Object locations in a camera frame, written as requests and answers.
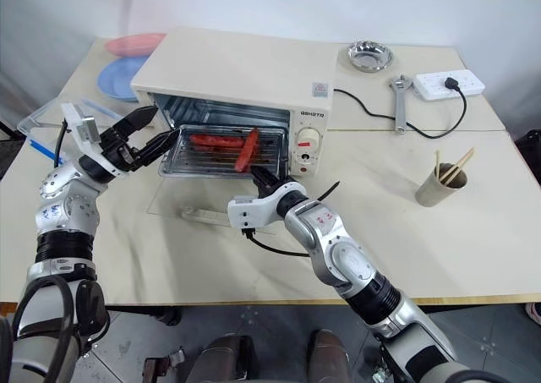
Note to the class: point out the glass toaster oven door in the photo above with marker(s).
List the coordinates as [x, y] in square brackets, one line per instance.
[190, 199]

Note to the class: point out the grey green cup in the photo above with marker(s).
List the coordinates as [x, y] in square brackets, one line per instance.
[439, 193]

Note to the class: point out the black object at room edge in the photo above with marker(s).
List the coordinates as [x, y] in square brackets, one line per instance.
[528, 152]

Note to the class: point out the clear plastic container blue clips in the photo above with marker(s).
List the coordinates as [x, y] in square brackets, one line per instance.
[42, 123]

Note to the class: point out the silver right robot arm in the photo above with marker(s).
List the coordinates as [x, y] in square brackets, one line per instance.
[351, 260]

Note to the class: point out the metal oven tray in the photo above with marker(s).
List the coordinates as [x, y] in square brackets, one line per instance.
[211, 163]

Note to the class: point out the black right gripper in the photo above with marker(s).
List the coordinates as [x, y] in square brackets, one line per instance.
[277, 189]

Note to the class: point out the blue plate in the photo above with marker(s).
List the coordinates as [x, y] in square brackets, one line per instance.
[120, 78]

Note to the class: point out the short red sausage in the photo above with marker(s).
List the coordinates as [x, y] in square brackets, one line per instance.
[247, 152]

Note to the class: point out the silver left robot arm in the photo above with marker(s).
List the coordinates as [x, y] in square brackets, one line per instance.
[63, 214]

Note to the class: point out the black table leg clamp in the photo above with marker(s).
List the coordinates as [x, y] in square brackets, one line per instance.
[167, 316]

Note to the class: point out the white power strip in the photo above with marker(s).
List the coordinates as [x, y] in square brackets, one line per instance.
[431, 88]

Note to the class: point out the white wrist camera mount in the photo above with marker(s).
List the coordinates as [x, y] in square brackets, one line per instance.
[84, 131]
[249, 209]

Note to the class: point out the wooden chopstick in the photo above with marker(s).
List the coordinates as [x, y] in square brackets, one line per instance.
[458, 163]
[456, 171]

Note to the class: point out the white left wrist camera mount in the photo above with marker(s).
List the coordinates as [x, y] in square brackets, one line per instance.
[84, 131]

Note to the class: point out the dark brown rounded shape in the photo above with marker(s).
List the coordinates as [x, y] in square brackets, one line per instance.
[331, 355]
[228, 357]

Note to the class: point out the stainless steel bowl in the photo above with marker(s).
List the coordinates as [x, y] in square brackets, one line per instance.
[369, 55]

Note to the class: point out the pink plate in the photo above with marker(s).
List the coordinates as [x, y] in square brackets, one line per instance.
[131, 44]

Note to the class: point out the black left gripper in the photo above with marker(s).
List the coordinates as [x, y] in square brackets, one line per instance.
[116, 148]

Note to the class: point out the long red sausage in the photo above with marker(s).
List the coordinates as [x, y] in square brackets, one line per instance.
[215, 140]

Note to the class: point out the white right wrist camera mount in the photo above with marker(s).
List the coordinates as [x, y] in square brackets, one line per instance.
[249, 209]

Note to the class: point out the pink white shoe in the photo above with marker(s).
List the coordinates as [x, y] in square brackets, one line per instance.
[534, 313]

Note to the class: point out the cream white toaster oven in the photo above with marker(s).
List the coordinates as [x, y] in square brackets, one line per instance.
[236, 68]

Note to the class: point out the silver adjustable wrench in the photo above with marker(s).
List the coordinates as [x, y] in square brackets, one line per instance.
[400, 104]

